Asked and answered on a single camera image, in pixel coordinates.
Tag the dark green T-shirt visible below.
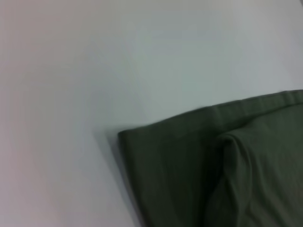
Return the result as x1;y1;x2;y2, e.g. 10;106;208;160
117;89;303;227

